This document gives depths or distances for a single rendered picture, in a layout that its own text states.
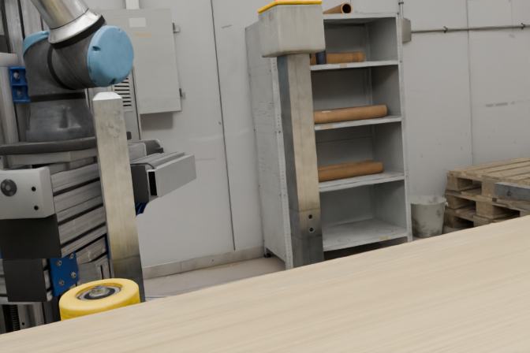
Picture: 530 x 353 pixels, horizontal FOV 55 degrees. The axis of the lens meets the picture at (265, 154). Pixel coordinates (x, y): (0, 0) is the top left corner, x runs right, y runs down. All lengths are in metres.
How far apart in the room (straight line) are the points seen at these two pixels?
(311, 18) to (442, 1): 3.50
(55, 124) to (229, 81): 2.30
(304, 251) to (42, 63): 0.69
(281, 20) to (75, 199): 0.62
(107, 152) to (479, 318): 0.44
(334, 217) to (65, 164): 2.78
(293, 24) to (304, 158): 0.19
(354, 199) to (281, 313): 3.29
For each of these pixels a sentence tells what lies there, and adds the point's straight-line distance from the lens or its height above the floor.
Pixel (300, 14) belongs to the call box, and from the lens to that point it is 0.71.
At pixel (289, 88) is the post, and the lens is 0.71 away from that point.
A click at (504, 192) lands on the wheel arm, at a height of 0.81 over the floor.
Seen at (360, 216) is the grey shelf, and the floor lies 0.17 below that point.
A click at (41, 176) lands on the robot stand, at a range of 1.03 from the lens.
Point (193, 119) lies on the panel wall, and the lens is 3.30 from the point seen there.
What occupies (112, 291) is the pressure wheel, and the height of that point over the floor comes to 0.90.
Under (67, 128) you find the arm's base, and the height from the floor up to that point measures 1.06.
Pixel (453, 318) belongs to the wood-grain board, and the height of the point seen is 0.90.
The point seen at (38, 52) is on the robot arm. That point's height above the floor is 1.23.
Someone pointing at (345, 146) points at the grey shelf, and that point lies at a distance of 3.66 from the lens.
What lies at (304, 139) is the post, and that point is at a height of 1.03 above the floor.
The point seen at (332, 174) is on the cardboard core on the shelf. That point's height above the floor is 0.56.
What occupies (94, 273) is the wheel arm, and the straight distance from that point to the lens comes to 0.93.
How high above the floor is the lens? 1.10
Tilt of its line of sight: 7 degrees down
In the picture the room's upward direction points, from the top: 5 degrees counter-clockwise
